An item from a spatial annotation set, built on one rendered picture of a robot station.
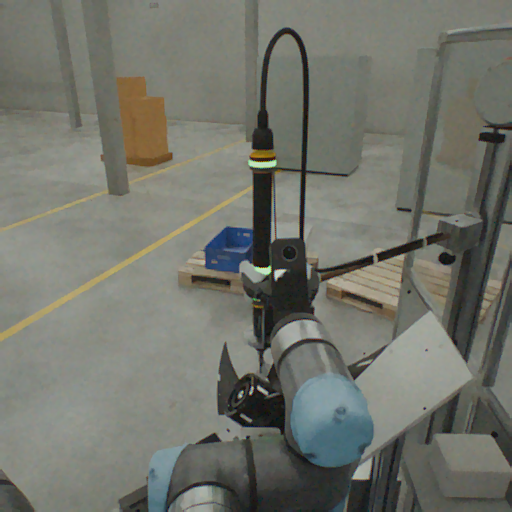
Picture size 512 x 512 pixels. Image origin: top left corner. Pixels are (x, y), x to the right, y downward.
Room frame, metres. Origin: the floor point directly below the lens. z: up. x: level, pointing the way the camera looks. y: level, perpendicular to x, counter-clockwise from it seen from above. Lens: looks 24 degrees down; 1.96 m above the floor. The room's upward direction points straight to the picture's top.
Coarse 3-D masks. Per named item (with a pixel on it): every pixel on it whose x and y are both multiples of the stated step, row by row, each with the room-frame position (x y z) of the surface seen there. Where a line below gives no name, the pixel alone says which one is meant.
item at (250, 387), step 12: (240, 384) 0.86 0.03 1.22; (252, 384) 0.80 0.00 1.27; (264, 384) 0.82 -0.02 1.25; (228, 396) 0.85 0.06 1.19; (252, 396) 0.78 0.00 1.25; (264, 396) 0.79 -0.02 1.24; (228, 408) 0.81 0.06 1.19; (240, 408) 0.76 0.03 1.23; (252, 408) 0.76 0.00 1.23; (264, 408) 0.77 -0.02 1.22; (276, 408) 0.78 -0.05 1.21; (240, 420) 0.76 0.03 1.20; (252, 420) 0.76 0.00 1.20; (264, 420) 0.76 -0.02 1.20; (276, 420) 0.78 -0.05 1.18
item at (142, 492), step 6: (144, 486) 0.60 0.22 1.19; (132, 492) 0.59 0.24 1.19; (138, 492) 0.59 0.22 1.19; (144, 492) 0.59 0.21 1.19; (120, 498) 0.57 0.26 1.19; (126, 498) 0.57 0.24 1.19; (132, 498) 0.57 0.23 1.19; (138, 498) 0.57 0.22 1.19; (144, 498) 0.57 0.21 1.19; (120, 504) 0.56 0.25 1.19; (126, 504) 0.55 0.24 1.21; (132, 504) 0.56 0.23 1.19; (138, 504) 0.56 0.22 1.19; (144, 504) 0.56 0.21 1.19; (126, 510) 0.53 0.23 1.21; (132, 510) 0.55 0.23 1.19; (138, 510) 0.55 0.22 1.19
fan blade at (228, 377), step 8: (224, 344) 1.14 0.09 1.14; (224, 352) 1.10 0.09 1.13; (224, 360) 1.08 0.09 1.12; (224, 368) 1.06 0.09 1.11; (232, 368) 0.99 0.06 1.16; (224, 376) 1.04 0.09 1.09; (232, 376) 0.98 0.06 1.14; (224, 384) 1.03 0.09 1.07; (232, 384) 0.97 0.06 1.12; (224, 392) 1.03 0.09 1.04; (224, 400) 1.02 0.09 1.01; (224, 408) 1.02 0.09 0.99
